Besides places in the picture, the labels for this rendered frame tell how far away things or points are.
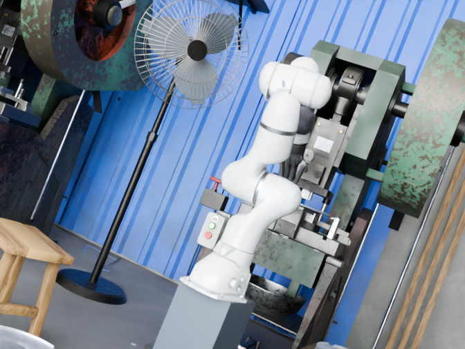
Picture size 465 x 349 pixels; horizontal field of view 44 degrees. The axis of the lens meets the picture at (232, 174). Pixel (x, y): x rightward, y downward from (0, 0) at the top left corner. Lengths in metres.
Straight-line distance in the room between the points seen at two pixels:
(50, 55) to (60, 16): 0.19
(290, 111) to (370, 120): 0.85
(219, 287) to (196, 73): 1.49
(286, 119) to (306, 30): 2.34
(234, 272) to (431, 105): 0.95
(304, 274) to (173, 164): 1.88
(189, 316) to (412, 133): 1.04
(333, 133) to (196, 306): 1.10
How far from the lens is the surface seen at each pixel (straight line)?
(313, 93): 1.67
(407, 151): 2.18
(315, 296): 2.23
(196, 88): 2.90
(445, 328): 3.69
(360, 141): 2.42
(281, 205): 1.68
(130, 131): 4.12
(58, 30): 2.86
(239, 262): 1.69
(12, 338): 1.48
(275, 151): 1.64
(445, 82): 2.18
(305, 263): 2.29
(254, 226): 1.69
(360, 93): 2.56
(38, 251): 1.95
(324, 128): 2.49
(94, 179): 4.19
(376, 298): 3.67
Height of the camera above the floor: 0.76
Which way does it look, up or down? 1 degrees up
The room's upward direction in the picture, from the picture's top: 22 degrees clockwise
